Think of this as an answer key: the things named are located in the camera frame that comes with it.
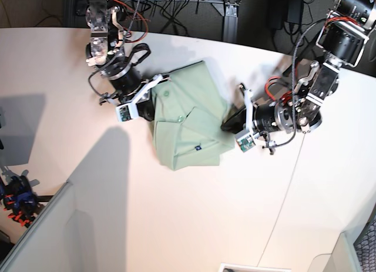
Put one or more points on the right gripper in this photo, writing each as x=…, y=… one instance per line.
x=127, y=88

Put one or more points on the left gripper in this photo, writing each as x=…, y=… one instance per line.
x=260, y=121

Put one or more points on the light green T-shirt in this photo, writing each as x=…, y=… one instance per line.
x=189, y=111

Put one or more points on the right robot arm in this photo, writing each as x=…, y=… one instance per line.
x=114, y=57

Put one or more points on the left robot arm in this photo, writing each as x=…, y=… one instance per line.
x=293, y=104

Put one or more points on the black power brick pair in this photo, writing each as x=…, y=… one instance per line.
x=281, y=11

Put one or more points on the white tray at bottom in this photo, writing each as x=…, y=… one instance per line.
x=226, y=267

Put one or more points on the dark monitor edge left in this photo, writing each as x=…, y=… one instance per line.
x=1, y=126

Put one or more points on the grey partition panel left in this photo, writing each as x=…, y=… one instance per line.
x=50, y=244

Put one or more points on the grey partition panel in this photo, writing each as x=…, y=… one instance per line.
x=343, y=258
x=50, y=244

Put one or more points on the grey partition panel right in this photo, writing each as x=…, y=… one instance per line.
x=343, y=258

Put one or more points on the black mesh chair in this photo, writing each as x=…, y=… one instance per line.
x=365, y=248

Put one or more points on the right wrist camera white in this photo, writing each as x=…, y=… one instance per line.
x=127, y=112

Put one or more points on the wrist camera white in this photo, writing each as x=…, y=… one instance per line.
x=127, y=112
x=244, y=140

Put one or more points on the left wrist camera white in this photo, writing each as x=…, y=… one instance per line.
x=244, y=140

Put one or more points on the aluminium frame post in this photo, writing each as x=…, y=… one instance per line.
x=229, y=10

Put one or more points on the clamps with orange handles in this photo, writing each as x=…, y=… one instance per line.
x=19, y=200

